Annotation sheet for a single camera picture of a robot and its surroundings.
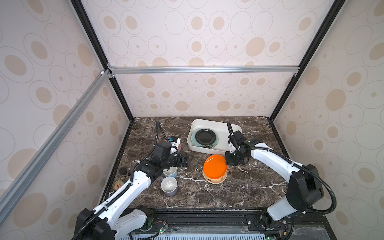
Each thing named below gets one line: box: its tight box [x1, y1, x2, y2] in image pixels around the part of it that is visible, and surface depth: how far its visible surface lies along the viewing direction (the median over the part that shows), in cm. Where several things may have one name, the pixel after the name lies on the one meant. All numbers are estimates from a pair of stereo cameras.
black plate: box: [195, 128, 216, 145], surface depth 108 cm
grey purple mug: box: [160, 176, 178, 197], surface depth 82 cm
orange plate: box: [202, 154, 229, 185], surface depth 91 cm
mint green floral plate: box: [190, 127, 219, 149], surface depth 106 cm
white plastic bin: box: [186, 119, 243, 156], surface depth 108 cm
